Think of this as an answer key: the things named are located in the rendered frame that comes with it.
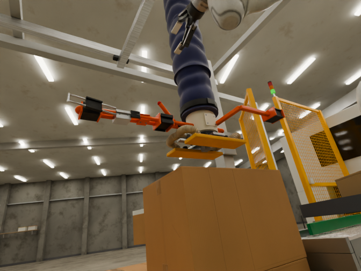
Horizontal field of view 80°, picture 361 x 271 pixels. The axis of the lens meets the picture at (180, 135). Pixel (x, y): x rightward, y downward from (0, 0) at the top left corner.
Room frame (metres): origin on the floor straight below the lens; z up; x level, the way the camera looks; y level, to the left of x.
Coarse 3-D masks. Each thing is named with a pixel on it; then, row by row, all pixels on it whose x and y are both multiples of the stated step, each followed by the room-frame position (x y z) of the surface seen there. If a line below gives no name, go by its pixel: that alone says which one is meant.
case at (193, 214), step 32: (160, 192) 0.95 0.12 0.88; (192, 192) 0.80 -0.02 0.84; (224, 192) 0.89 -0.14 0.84; (256, 192) 0.99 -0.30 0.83; (160, 224) 0.97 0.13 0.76; (192, 224) 0.79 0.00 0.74; (224, 224) 0.87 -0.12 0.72; (256, 224) 0.97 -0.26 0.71; (288, 224) 1.08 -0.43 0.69; (160, 256) 0.99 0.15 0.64; (192, 256) 0.79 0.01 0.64; (224, 256) 0.86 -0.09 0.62; (256, 256) 0.94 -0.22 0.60; (288, 256) 1.04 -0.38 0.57
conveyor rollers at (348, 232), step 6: (342, 228) 2.25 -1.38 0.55; (348, 228) 2.21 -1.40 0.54; (354, 228) 2.09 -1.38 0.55; (360, 228) 2.05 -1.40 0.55; (318, 234) 1.99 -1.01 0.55; (324, 234) 1.94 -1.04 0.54; (330, 234) 1.83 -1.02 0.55; (336, 234) 1.79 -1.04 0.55; (342, 234) 1.75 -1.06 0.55; (348, 234) 1.72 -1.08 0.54; (354, 234) 1.69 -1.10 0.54
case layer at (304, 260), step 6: (306, 258) 1.11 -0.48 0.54; (138, 264) 1.69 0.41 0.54; (144, 264) 1.64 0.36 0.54; (288, 264) 1.04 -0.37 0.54; (294, 264) 1.06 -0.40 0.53; (300, 264) 1.08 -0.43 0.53; (306, 264) 1.10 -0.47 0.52; (108, 270) 1.57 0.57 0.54; (114, 270) 1.53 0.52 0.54; (120, 270) 1.49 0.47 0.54; (126, 270) 1.46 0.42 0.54; (132, 270) 1.42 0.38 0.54; (138, 270) 1.39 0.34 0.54; (144, 270) 1.36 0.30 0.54; (270, 270) 0.97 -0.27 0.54; (276, 270) 0.99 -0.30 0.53; (282, 270) 1.01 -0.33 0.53; (288, 270) 1.03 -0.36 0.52; (294, 270) 1.05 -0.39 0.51; (300, 270) 1.07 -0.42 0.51; (306, 270) 1.09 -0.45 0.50
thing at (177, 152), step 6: (174, 150) 1.06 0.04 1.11; (180, 150) 1.08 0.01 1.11; (186, 150) 1.10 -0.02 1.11; (192, 150) 1.12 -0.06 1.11; (198, 150) 1.14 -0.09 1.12; (168, 156) 1.14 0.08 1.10; (174, 156) 1.15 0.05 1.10; (180, 156) 1.17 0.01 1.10; (186, 156) 1.18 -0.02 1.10; (192, 156) 1.20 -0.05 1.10; (198, 156) 1.22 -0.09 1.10; (204, 156) 1.23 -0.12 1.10; (210, 156) 1.25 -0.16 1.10; (216, 156) 1.27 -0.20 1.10
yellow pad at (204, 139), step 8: (192, 136) 0.92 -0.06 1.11; (200, 136) 0.92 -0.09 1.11; (208, 136) 0.94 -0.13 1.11; (216, 136) 0.97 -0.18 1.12; (192, 144) 1.00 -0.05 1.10; (200, 144) 1.01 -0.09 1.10; (208, 144) 1.03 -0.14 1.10; (216, 144) 1.05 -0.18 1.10; (224, 144) 1.06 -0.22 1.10; (232, 144) 1.08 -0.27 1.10; (240, 144) 1.10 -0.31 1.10
